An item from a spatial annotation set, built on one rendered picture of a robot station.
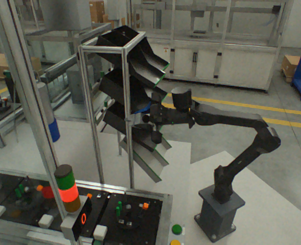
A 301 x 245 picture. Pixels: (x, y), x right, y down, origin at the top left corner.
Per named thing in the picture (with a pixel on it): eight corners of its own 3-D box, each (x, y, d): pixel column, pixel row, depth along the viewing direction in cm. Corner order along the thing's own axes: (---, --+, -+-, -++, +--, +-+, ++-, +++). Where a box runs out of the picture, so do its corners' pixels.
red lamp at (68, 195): (81, 190, 68) (78, 178, 66) (73, 203, 64) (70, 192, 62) (66, 187, 69) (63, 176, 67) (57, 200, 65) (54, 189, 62)
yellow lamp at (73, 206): (83, 200, 71) (81, 190, 68) (76, 214, 67) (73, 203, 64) (69, 198, 72) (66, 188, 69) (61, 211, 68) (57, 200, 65)
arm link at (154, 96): (175, 95, 86) (173, 89, 80) (177, 143, 81) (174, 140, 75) (155, 97, 88) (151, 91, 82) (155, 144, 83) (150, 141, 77)
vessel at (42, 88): (58, 117, 164) (46, 68, 145) (48, 127, 153) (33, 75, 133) (42, 115, 167) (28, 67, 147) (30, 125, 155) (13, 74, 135)
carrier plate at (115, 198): (159, 202, 108) (159, 199, 106) (150, 251, 87) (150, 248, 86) (113, 194, 111) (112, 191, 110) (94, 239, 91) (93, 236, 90)
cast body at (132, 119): (141, 118, 91) (152, 114, 86) (141, 128, 90) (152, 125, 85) (124, 114, 85) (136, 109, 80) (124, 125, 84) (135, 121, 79)
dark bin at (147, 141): (161, 137, 113) (168, 127, 109) (152, 152, 103) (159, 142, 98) (115, 108, 115) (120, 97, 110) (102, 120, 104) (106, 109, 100)
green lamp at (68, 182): (78, 178, 66) (75, 166, 63) (70, 191, 62) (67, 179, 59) (63, 176, 67) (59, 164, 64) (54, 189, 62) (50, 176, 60)
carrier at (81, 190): (109, 193, 112) (107, 176, 105) (90, 239, 92) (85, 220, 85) (66, 186, 116) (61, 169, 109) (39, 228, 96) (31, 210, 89)
